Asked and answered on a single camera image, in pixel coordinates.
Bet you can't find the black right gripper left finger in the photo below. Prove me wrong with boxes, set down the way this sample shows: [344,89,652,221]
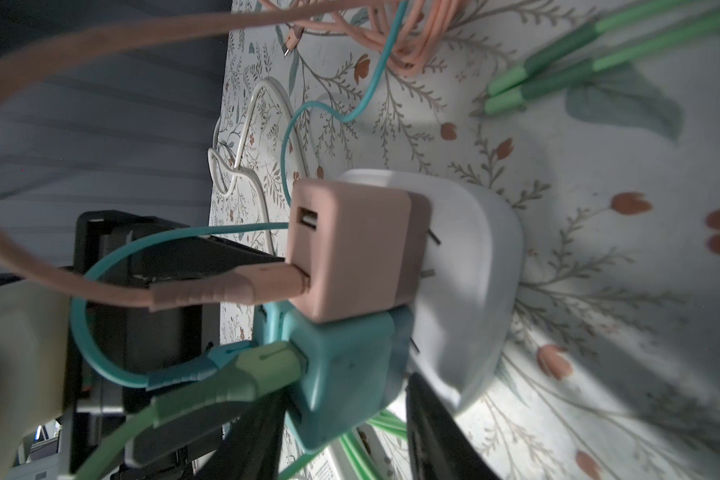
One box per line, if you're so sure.
[194,392,286,480]

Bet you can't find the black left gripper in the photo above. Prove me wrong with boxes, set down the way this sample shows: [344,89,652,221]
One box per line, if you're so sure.
[59,210,278,479]

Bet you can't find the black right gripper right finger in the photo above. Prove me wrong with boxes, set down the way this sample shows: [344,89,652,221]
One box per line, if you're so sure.
[406,373,499,480]

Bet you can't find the teal charger plug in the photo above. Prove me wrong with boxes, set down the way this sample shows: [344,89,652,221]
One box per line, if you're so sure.
[253,302,414,453]

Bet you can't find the pink charger plug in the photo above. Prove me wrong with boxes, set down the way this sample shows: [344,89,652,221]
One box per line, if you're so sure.
[286,179,432,323]

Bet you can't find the white power strip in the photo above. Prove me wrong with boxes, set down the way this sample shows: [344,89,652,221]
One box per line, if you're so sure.
[341,169,524,414]

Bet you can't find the green cable near front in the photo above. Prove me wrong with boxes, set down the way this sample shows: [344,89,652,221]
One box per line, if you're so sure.
[71,340,409,480]

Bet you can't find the teal charging cable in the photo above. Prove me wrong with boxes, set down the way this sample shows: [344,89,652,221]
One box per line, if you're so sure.
[68,0,410,391]

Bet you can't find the white power cord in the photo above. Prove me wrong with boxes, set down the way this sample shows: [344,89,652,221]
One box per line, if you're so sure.
[206,76,310,256]

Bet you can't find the pink multi-head charging cable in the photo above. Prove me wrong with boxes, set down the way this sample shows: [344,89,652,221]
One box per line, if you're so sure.
[0,0,469,313]

